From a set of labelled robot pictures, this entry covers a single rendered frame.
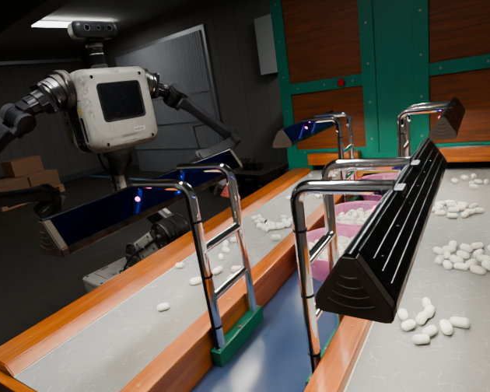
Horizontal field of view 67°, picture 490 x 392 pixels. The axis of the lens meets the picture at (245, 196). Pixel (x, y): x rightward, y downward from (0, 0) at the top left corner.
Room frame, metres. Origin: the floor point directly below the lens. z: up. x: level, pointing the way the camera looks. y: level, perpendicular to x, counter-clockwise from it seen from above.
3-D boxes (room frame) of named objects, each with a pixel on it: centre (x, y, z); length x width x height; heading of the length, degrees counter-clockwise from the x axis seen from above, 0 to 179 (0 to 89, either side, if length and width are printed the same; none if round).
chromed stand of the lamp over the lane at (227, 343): (0.85, 0.14, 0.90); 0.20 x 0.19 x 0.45; 146
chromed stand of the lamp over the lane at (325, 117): (1.65, -0.41, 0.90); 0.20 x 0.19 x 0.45; 146
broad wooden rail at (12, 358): (1.49, 0.12, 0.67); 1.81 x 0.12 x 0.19; 146
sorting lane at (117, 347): (1.37, -0.05, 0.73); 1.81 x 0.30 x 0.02; 146
